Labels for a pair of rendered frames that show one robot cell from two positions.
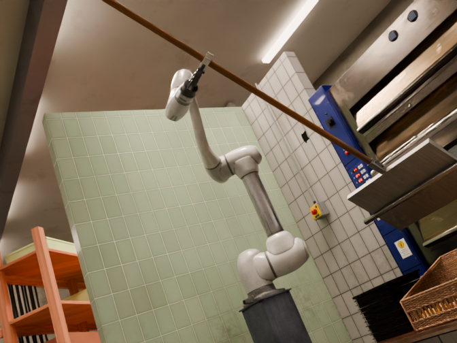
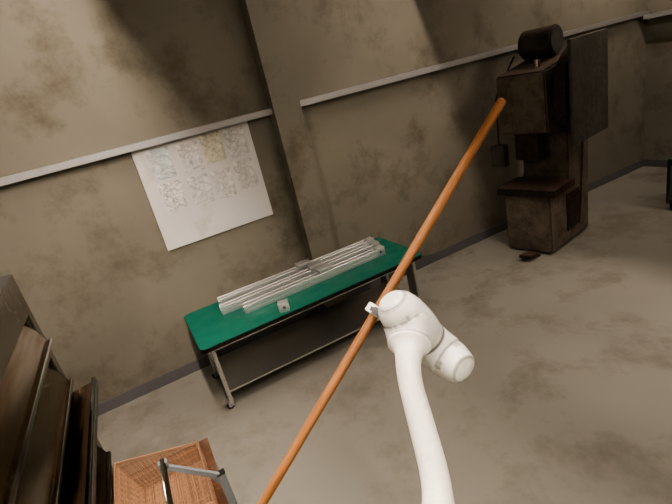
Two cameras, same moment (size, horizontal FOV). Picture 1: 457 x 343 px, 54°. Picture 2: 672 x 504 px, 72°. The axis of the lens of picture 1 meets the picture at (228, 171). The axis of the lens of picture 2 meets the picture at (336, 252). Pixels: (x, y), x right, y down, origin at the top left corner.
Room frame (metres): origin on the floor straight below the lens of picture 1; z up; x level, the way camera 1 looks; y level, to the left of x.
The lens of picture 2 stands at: (2.94, 0.19, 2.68)
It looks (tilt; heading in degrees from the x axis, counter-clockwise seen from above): 21 degrees down; 196
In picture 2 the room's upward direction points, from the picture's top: 13 degrees counter-clockwise
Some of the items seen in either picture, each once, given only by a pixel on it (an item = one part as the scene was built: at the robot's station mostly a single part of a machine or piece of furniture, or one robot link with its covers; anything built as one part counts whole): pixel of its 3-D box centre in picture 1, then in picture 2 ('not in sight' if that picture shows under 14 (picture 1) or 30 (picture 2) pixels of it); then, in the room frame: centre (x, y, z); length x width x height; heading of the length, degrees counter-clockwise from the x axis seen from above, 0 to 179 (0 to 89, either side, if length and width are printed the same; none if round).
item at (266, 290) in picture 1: (260, 295); not in sight; (2.47, 0.11, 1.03); 0.22 x 0.18 x 0.06; 130
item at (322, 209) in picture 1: (318, 211); not in sight; (3.13, -0.47, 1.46); 0.10 x 0.07 x 0.10; 38
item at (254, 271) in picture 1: (254, 269); not in sight; (2.48, 0.08, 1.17); 0.18 x 0.16 x 0.22; 86
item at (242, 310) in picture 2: not in sight; (311, 310); (-1.14, -1.42, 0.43); 2.40 x 0.90 x 0.87; 130
